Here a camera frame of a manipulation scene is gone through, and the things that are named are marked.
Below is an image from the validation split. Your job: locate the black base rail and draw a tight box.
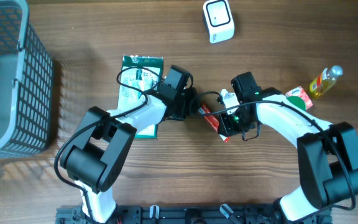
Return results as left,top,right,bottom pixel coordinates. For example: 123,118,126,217
55,203,333,224

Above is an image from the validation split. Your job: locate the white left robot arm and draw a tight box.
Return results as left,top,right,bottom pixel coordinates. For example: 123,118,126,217
54,85,196,223

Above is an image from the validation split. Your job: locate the grey mesh basket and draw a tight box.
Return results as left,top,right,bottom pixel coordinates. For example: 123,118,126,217
0,0,54,159

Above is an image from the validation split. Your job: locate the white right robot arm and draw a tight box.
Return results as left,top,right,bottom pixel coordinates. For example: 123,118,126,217
218,88,358,222

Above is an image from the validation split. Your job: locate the green 3M gloves package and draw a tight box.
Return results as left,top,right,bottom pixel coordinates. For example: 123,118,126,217
116,54,164,139

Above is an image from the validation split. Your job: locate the red white small packet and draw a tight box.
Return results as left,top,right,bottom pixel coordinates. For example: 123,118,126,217
198,103,230,142

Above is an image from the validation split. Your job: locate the white barcode scanner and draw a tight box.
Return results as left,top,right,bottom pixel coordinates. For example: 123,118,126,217
203,0,235,44

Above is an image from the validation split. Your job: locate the green lid jar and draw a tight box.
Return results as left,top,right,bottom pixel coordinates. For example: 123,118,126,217
287,96,306,111

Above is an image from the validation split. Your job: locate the yellow dish soap bottle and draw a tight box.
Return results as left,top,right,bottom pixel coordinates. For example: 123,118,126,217
308,65,343,99

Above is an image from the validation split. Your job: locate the red Kleenex tissue pack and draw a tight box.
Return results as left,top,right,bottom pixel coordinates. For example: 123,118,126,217
285,86,313,110

